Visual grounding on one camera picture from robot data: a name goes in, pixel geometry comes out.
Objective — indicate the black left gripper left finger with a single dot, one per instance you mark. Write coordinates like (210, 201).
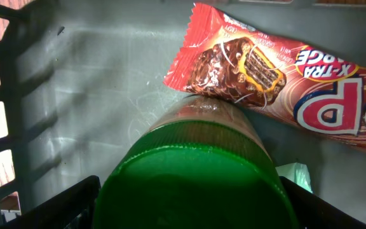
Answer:
(73, 208)

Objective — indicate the grey plastic basket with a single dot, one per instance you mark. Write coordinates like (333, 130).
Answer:
(81, 81)

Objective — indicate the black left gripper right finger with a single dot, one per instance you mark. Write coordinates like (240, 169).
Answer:
(314, 213)

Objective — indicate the green lid jar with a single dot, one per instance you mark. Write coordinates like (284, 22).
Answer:
(201, 165)

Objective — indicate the white teal wipes pack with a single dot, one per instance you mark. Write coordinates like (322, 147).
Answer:
(297, 173)

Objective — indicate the red chocolate bar wrapper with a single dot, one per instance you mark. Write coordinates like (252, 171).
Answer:
(279, 77)

